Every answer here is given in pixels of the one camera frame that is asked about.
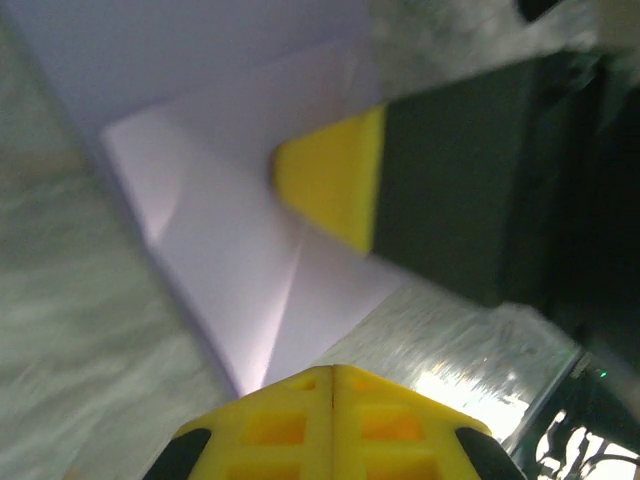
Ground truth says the lavender cloth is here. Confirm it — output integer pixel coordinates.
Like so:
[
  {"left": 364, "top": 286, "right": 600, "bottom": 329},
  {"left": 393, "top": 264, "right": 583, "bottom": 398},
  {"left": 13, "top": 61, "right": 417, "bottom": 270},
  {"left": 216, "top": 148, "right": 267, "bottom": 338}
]
[{"left": 7, "top": 0, "right": 414, "bottom": 401}]

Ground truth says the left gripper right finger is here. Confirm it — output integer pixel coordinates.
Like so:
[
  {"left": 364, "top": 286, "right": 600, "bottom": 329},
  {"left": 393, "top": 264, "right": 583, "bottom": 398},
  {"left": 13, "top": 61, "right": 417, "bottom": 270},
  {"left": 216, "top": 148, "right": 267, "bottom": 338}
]
[{"left": 332, "top": 364, "right": 526, "bottom": 480}]

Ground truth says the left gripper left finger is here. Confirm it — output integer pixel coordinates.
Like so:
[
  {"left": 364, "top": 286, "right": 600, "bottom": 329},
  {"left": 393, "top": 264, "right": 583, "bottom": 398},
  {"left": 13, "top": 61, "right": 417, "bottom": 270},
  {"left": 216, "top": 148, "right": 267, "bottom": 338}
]
[{"left": 142, "top": 365, "right": 334, "bottom": 480}]

